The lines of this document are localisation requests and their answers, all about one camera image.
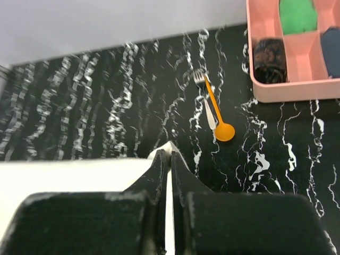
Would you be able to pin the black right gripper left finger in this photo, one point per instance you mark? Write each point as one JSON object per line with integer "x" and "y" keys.
{"x": 153, "y": 184}

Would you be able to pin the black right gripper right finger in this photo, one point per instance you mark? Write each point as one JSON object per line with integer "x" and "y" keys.
{"x": 184, "y": 182}

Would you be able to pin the white cloth napkin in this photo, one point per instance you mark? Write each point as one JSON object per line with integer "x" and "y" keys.
{"x": 19, "y": 179}

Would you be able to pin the orange plastic spoon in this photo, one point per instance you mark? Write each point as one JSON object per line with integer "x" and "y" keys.
{"x": 223, "y": 132}

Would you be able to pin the black marble pattern mat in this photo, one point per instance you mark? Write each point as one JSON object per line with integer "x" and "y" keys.
{"x": 127, "y": 101}

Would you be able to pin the silver metal fork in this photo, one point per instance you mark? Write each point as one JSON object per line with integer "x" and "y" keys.
{"x": 199, "y": 79}

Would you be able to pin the dark brown rolled cloth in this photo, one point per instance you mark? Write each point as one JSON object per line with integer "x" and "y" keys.
{"x": 269, "y": 61}

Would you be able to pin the pink compartment tray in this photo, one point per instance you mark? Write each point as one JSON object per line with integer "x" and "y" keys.
{"x": 307, "y": 76}

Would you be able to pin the green rolled cloth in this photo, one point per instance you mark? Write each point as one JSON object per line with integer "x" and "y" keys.
{"x": 297, "y": 16}

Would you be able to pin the blue grey rolled cloth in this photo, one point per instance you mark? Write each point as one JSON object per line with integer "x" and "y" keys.
{"x": 330, "y": 49}

